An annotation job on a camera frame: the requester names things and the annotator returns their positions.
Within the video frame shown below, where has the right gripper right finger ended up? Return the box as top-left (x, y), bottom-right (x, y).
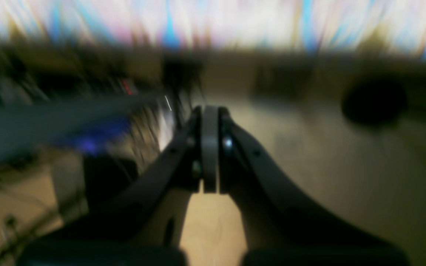
top-left (210, 106), bottom-right (409, 266)

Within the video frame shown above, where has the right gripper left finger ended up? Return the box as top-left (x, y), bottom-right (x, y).
top-left (16, 106), bottom-right (203, 266)

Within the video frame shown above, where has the black round stool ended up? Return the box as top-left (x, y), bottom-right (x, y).
top-left (341, 78), bottom-right (409, 130)

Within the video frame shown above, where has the patterned tile tablecloth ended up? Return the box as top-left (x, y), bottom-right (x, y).
top-left (0, 0), bottom-right (426, 61)

